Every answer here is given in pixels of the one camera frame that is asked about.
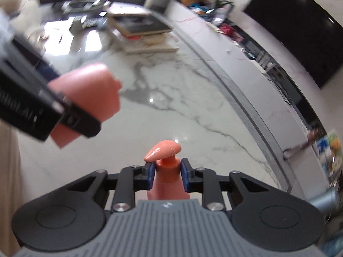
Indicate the grey metal trash bin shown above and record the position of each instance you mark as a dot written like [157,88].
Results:
[328,202]

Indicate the black wall television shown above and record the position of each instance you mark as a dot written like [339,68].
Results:
[308,31]

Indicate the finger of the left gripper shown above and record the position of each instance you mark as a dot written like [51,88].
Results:
[72,117]

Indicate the pink pump bottle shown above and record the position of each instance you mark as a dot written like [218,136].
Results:
[167,183]

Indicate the white wifi router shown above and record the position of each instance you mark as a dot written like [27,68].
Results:
[265,61]

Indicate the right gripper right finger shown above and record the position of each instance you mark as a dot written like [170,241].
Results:
[204,181]

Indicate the remote control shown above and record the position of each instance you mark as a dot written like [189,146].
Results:
[92,22]

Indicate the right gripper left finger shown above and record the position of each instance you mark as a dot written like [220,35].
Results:
[130,180]

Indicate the stack of books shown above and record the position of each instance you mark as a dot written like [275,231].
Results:
[138,31]

